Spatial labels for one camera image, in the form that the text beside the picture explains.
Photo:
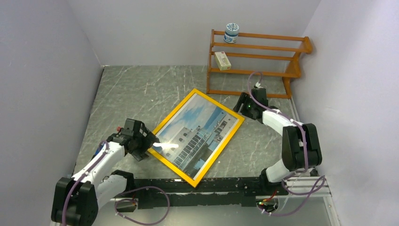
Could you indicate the blue white jar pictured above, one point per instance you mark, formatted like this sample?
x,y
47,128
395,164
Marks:
x,y
231,33

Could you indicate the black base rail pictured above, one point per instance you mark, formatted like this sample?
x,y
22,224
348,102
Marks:
x,y
243,191

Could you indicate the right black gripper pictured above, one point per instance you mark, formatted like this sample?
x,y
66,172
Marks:
x,y
244,99

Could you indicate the blue stapler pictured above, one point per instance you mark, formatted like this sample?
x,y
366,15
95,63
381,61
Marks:
x,y
99,148

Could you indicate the orange wooden shelf rack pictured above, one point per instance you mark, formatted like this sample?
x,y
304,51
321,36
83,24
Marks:
x,y
273,55

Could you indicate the yellow wooden photo frame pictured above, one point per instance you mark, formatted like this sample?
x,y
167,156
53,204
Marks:
x,y
162,124

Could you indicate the small white green box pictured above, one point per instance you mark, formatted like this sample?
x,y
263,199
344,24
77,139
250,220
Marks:
x,y
222,61

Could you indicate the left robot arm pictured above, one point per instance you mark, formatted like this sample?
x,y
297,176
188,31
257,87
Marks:
x,y
78,199

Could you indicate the building photo print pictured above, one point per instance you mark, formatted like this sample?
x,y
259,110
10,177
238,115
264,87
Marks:
x,y
199,134

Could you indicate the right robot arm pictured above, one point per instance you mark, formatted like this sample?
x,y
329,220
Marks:
x,y
300,142

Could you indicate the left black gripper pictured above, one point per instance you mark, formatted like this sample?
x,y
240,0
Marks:
x,y
148,140

